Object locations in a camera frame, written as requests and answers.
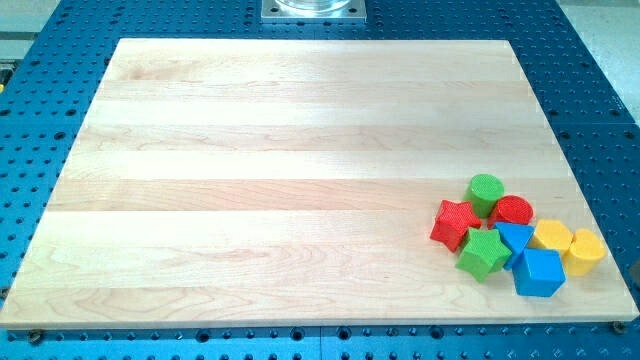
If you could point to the red star block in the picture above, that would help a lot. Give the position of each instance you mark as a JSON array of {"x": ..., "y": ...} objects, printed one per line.
[{"x": 452, "y": 223}]

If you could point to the green star block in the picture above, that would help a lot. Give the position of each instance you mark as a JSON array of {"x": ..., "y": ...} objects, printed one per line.
[{"x": 483, "y": 253}]

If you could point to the blue cube block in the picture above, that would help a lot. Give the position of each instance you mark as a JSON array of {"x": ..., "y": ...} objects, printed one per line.
[{"x": 538, "y": 273}]

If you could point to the light wooden board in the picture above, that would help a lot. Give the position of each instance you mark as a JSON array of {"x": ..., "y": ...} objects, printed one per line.
[{"x": 237, "y": 183}]

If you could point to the green cylinder block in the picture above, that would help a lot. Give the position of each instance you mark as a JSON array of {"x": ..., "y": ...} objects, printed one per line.
[{"x": 483, "y": 192}]

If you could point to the red cylinder block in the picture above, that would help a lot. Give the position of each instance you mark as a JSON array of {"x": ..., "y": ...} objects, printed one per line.
[{"x": 511, "y": 209}]

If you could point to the blue triangle block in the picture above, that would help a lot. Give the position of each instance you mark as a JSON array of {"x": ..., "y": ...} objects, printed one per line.
[{"x": 515, "y": 237}]

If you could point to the yellow hexagon block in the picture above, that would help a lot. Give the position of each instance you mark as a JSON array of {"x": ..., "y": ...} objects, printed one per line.
[{"x": 551, "y": 234}]

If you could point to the yellow heart block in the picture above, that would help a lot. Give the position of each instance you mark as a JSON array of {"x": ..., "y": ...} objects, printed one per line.
[{"x": 585, "y": 252}]

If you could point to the blue perforated metal table plate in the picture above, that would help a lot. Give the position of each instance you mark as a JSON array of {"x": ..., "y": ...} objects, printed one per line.
[{"x": 49, "y": 93}]

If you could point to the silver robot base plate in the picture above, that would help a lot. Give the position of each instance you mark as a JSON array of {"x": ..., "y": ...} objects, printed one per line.
[{"x": 312, "y": 11}]

